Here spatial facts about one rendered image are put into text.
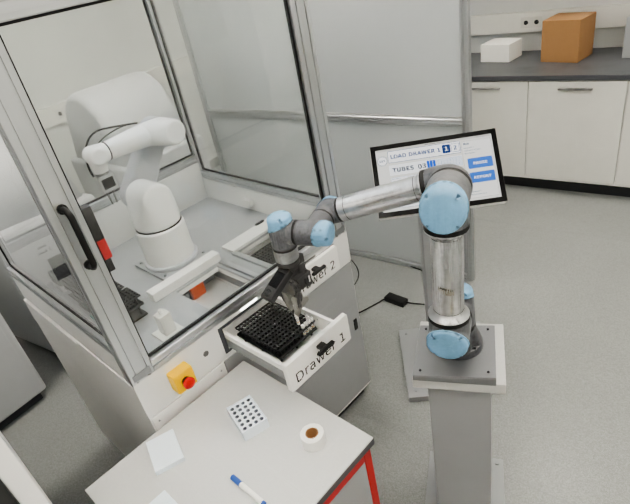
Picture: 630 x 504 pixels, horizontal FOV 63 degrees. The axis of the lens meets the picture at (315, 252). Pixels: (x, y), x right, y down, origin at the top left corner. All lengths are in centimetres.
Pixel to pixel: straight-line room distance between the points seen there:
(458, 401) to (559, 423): 88
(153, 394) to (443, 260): 98
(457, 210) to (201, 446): 102
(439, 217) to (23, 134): 98
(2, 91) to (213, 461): 110
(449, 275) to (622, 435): 143
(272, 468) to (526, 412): 142
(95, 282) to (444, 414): 118
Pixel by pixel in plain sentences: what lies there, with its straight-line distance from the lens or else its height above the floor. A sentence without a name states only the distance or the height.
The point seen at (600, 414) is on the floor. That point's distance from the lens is 269.
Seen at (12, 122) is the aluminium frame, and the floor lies 176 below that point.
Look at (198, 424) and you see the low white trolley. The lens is 175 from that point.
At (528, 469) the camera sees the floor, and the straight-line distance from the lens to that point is 245.
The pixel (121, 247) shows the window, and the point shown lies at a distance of 152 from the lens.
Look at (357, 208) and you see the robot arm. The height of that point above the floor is 130.
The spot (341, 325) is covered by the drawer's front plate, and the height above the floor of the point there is 90.
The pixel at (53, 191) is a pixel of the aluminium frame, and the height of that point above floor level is 158.
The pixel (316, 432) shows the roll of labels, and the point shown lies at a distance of 157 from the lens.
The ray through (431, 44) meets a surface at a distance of 288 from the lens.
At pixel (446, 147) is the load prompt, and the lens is 224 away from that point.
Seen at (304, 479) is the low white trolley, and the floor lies 76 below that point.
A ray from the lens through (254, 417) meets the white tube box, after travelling 166.
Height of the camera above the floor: 199
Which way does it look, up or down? 31 degrees down
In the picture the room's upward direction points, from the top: 12 degrees counter-clockwise
